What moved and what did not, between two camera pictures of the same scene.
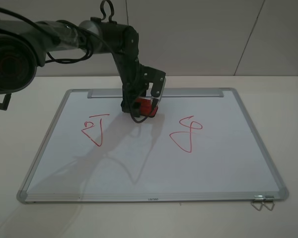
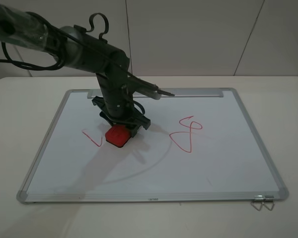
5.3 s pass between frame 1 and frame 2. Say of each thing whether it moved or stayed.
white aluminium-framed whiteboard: stayed
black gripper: moved
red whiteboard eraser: moved
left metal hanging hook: stayed
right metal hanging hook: stayed
